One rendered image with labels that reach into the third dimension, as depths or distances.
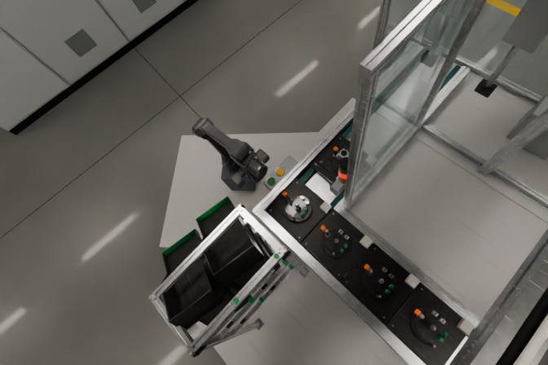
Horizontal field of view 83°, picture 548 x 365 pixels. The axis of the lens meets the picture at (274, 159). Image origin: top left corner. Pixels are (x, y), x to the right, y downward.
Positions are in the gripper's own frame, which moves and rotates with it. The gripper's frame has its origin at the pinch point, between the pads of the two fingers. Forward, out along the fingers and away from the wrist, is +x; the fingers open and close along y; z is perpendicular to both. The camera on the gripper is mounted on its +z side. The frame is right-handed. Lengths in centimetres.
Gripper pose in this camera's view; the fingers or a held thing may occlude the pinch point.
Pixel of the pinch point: (252, 172)
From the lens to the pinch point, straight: 138.3
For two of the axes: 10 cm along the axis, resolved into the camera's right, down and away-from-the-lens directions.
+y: 7.0, -7.0, 1.8
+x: 1.7, 4.0, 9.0
